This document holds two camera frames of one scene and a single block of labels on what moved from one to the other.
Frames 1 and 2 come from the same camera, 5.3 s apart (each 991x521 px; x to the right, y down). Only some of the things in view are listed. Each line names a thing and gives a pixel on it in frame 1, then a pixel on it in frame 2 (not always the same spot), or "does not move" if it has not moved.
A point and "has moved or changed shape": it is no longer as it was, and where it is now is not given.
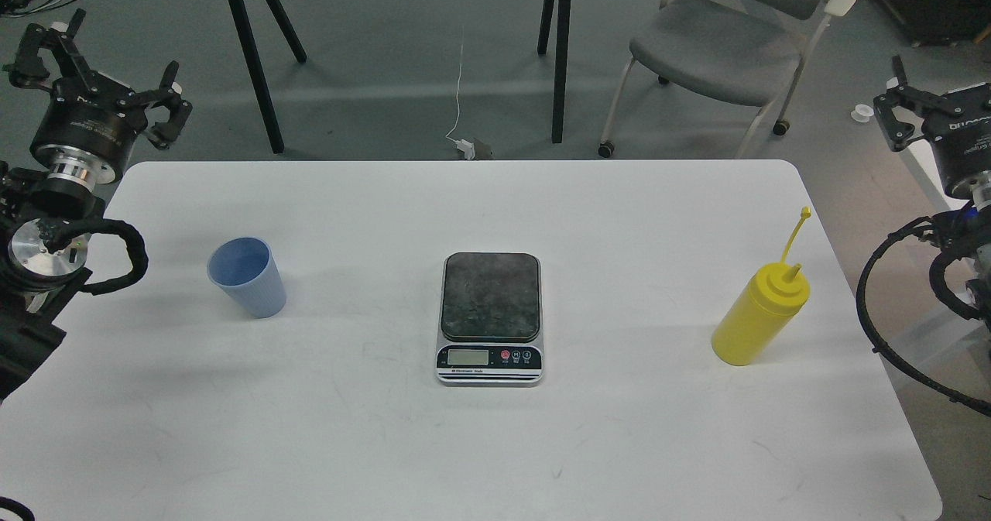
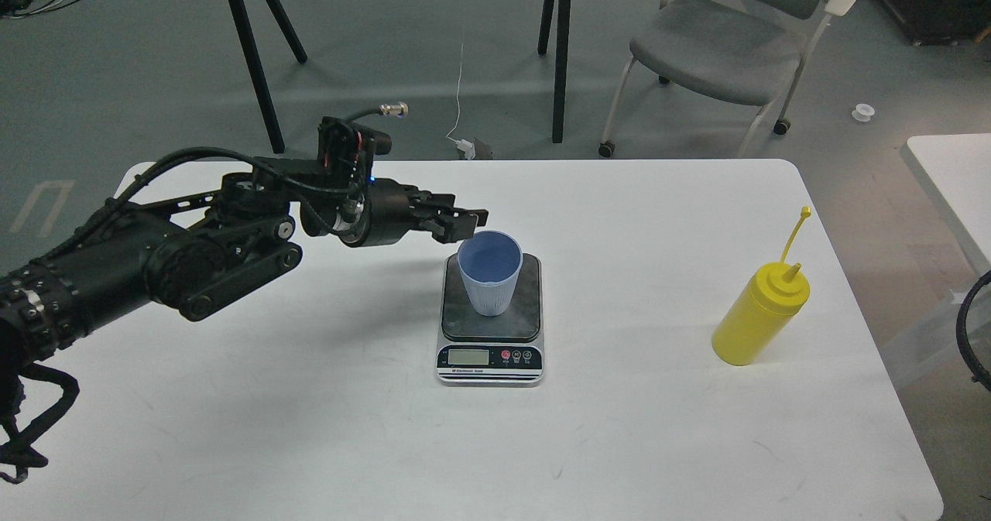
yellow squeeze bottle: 761,308 does not move
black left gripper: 94,113 -> 390,214
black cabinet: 935,4 does not move
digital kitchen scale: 491,320 does not move
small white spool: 862,113 does not move
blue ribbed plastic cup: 247,269 has moved or changed shape
